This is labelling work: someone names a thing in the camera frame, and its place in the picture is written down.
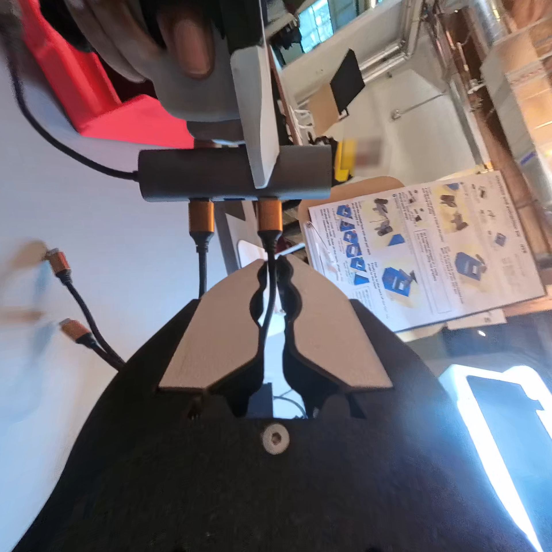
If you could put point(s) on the cardboard and black panel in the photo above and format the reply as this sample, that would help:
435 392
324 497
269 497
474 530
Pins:
340 90

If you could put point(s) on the person's left hand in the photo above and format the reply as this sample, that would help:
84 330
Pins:
189 43

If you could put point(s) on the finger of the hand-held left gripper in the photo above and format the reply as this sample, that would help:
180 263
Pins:
258 108

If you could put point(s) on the instruction sheet on stand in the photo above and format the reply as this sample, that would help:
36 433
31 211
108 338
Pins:
431 258

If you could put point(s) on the red plastic bin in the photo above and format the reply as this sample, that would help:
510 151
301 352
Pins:
129 120

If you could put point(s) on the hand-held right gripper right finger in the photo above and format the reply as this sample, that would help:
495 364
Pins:
336 340

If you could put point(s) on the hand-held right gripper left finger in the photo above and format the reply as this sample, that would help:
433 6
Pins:
211 340

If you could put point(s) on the yellow plastic bin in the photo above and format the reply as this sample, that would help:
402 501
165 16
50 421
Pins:
345 164

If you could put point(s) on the grey panel on stand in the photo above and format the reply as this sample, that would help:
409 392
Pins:
509 422

